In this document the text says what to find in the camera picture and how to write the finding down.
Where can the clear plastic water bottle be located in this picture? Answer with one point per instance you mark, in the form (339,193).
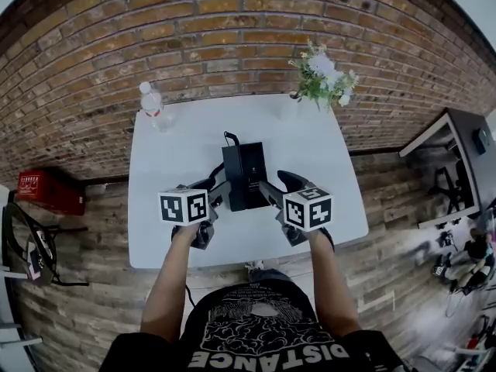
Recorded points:
(153,105)

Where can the dark-topped table with white frame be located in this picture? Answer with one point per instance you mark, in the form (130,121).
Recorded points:
(465,149)

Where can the black printed t-shirt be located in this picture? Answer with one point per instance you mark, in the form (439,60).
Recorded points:
(263,331)

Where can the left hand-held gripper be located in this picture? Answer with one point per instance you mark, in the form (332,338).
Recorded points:
(182,207)

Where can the white and green flower bouquet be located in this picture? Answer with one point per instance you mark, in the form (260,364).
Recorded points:
(321,80)

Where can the white sneaker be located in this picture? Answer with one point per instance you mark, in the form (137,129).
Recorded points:
(254,266)

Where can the person's left forearm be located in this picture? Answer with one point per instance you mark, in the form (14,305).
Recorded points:
(170,277)

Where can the black mesh chair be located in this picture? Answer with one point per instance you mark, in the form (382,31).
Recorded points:
(46,254)

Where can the person's right forearm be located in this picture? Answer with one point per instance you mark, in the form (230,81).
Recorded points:
(333,281)

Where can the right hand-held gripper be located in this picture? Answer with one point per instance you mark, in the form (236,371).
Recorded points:
(308,209)

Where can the small black object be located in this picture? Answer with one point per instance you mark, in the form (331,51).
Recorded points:
(481,140)

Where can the red box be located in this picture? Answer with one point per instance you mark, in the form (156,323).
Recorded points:
(50,192)

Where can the grey trouser leg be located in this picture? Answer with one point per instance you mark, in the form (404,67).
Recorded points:
(271,275)

